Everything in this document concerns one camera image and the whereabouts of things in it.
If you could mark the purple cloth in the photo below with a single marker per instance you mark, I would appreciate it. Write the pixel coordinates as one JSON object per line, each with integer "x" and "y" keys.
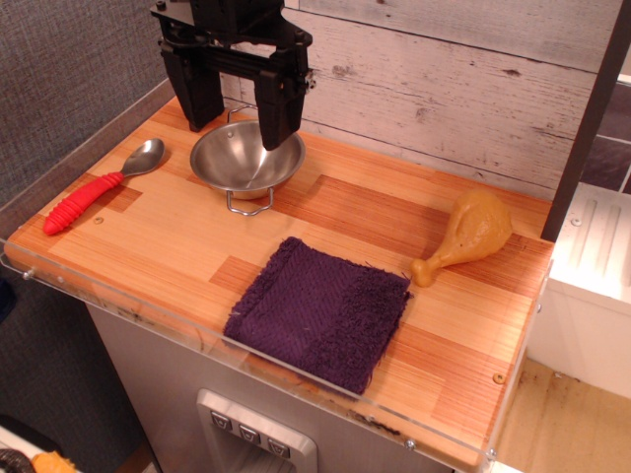
{"x": 321, "y": 314}

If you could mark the toy chicken drumstick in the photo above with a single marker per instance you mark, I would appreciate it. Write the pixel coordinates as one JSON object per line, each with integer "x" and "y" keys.
{"x": 479, "y": 225}

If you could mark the steel bowl with wire handles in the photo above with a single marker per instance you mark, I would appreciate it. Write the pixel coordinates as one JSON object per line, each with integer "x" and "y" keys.
{"x": 232, "y": 159}

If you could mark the grey toy cabinet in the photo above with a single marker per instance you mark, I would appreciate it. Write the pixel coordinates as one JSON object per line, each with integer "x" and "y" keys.
{"x": 430, "y": 407}

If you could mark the dark grey vertical post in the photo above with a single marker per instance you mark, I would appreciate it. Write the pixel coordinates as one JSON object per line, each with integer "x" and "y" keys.
{"x": 606, "y": 78}

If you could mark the silver button panel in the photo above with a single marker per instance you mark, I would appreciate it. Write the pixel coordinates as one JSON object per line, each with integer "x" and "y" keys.
{"x": 242, "y": 440}

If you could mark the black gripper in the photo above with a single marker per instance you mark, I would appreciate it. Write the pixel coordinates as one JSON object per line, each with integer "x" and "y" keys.
{"x": 247, "y": 39}

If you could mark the red handled metal spoon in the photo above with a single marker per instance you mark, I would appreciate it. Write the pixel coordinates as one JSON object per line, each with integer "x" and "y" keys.
{"x": 145, "y": 159}

